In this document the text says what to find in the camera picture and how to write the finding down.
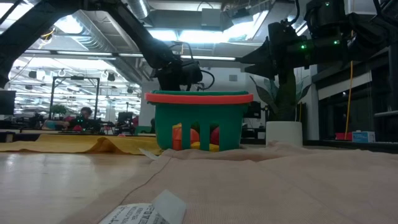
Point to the red toy fruit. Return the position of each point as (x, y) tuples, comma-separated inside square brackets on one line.
[(215, 136)]

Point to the thin orange rod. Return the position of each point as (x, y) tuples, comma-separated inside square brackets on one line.
[(349, 99)]

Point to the dark background monitor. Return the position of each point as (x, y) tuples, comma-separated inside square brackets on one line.
[(7, 102)]

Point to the black metal background frame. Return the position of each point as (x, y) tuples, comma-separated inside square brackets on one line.
[(53, 93)]

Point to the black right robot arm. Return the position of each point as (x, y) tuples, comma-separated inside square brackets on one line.
[(357, 28)]

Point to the yellow cloth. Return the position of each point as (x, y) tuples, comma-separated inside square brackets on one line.
[(62, 143)]

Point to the white plant pot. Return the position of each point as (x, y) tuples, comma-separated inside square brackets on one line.
[(284, 133)]

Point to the green background plant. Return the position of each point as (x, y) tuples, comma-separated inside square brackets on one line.
[(58, 109)]

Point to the black overhead camera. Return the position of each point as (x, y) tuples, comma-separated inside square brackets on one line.
[(46, 33)]

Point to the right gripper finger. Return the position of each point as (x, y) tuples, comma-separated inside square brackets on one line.
[(262, 71), (256, 54)]

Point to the small white cloth label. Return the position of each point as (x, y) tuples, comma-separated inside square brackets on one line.
[(148, 154)]

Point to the red box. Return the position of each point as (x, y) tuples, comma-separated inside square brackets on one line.
[(343, 136)]

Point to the person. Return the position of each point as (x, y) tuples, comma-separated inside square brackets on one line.
[(84, 119)]

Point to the blue cardboard box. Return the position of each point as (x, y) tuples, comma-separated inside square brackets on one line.
[(363, 137)]

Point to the white paper label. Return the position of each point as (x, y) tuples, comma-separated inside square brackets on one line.
[(136, 214)]

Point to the green leafy plant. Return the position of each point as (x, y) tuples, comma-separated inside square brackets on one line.
[(287, 99)]

